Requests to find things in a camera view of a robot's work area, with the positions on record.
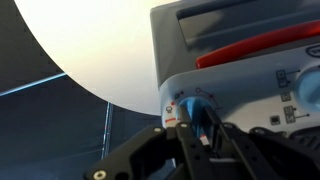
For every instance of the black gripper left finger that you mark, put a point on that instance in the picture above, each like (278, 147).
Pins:
(190, 146)

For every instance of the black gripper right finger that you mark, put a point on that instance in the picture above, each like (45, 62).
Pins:
(253, 156)

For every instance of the large blue stove knob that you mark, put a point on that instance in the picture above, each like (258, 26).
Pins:
(196, 108)

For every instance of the grey toy stove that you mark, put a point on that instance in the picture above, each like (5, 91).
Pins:
(240, 80)

